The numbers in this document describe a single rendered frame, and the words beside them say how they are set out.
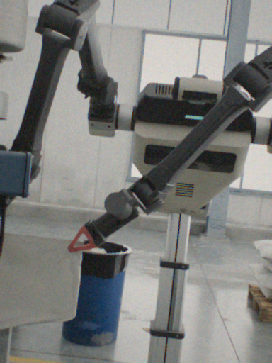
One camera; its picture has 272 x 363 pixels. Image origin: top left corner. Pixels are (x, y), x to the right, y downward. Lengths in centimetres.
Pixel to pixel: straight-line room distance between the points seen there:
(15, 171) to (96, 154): 836
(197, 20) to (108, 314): 692
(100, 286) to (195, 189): 187
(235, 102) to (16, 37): 51
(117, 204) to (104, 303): 238
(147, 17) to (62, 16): 846
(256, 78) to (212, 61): 829
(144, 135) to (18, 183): 71
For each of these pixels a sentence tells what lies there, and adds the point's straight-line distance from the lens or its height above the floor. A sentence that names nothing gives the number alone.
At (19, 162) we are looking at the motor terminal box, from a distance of 104.
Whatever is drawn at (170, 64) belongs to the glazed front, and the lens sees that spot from 946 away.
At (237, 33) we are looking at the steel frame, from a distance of 921.
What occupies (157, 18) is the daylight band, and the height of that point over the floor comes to 377.
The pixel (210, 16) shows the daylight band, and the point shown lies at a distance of 971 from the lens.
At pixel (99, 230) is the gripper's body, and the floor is 112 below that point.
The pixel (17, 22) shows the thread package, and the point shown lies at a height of 158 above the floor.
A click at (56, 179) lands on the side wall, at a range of 951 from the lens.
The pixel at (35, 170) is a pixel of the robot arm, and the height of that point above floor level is 126.
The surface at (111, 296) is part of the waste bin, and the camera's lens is 360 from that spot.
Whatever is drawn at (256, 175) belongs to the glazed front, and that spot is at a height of 118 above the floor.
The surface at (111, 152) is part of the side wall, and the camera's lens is 936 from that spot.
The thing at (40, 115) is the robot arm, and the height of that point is 139.
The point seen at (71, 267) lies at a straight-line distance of 138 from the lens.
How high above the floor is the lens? 132
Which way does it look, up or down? 3 degrees down
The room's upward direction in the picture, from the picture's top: 6 degrees clockwise
